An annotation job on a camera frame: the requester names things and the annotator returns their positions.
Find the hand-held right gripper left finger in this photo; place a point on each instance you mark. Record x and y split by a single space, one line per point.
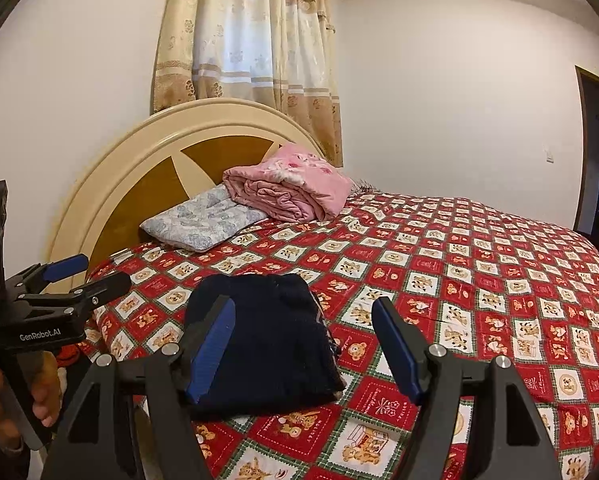
212 355

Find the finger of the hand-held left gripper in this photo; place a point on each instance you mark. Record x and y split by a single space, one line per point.
66 266
104 287

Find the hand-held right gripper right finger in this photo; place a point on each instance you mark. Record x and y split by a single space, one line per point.
397 355

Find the navy patterned knit sweater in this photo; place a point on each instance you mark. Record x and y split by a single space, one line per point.
269 345

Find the person's left hand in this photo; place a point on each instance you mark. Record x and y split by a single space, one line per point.
49 390

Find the red checked printed blanket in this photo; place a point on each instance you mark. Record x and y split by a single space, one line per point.
479 280

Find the cream and brown headboard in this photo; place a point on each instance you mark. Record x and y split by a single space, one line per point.
129 170

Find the grey floral pillow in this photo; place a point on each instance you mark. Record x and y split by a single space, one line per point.
199 220

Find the pink folded quilt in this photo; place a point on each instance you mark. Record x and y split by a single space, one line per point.
294 185

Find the beige patterned curtain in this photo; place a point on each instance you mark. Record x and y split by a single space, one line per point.
249 50

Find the white wall switch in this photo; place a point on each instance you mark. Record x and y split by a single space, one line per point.
549 155

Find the dark wooden door frame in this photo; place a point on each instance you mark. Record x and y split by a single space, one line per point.
587 150

